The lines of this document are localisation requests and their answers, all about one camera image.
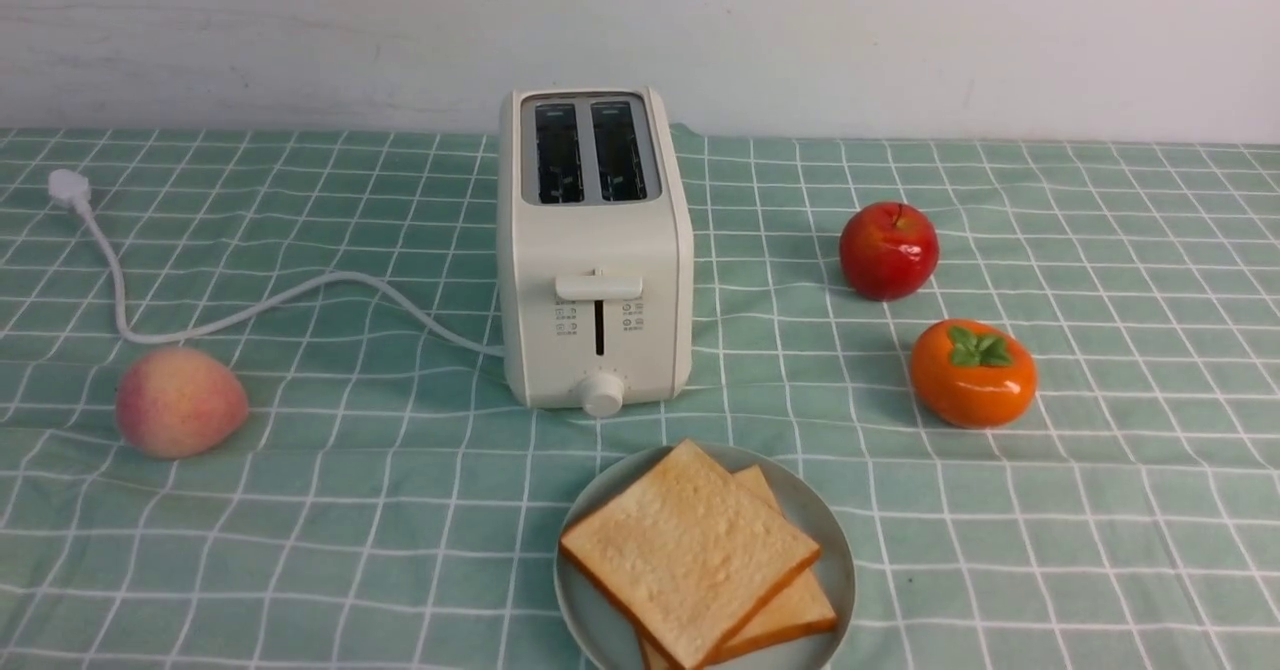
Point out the pink peach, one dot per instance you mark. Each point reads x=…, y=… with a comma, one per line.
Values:
x=176, y=402

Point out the green checkered tablecloth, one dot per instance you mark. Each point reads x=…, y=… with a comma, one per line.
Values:
x=388, y=505

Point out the white two-slot toaster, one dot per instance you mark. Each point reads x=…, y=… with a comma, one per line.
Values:
x=594, y=250

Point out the red apple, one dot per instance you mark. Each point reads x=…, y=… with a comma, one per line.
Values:
x=888, y=250

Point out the light green round plate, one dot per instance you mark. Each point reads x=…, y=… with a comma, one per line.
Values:
x=608, y=638

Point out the orange persimmon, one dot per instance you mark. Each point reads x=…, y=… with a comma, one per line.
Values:
x=972, y=375

